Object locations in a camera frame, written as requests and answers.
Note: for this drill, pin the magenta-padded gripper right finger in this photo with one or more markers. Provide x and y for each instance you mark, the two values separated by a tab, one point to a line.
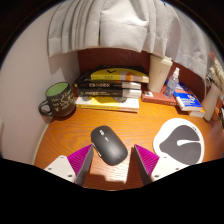
161	166

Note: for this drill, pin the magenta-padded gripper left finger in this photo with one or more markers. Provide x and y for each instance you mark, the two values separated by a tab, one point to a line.
63	166

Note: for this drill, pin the dark grey computer mouse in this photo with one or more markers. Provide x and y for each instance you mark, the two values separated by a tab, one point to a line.
108	145

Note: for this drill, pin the white and grey mouse pad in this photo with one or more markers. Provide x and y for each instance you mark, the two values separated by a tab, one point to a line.
181	141

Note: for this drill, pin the orange book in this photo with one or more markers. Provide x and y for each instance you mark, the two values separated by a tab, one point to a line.
198	113

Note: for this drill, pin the dark mug with green inside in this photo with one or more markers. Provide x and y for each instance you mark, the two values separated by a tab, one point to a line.
60	100

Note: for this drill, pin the red-brown book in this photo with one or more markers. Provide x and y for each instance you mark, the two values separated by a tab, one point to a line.
156	98

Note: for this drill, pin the blue book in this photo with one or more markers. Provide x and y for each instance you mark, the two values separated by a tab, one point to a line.
188	100

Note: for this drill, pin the yellow and white book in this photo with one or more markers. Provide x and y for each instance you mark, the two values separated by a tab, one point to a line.
106	104

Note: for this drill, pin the white jug vase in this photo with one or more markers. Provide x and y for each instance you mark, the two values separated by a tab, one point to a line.
211	101

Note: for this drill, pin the clear spray bottle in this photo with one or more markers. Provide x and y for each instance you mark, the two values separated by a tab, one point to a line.
171	85

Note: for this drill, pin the cream tumbler cup with lid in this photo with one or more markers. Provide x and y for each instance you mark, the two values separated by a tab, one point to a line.
158	75

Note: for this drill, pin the white curtain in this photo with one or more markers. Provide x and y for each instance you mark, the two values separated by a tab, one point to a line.
126	23

